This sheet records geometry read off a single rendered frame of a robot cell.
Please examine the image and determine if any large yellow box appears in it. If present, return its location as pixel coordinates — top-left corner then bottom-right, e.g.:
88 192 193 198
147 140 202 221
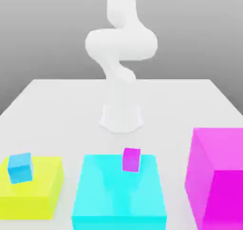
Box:
0 156 65 221

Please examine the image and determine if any large magenta box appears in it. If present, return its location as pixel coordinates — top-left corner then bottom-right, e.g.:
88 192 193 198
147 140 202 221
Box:
184 127 243 230

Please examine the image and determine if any small blue cube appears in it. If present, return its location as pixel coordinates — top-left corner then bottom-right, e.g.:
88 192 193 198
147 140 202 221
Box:
7 152 34 184

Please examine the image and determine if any small purple cube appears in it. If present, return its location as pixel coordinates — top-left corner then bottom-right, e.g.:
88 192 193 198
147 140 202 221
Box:
121 147 141 173

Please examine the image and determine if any large cyan box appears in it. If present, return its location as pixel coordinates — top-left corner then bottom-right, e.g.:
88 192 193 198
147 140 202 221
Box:
71 154 168 230

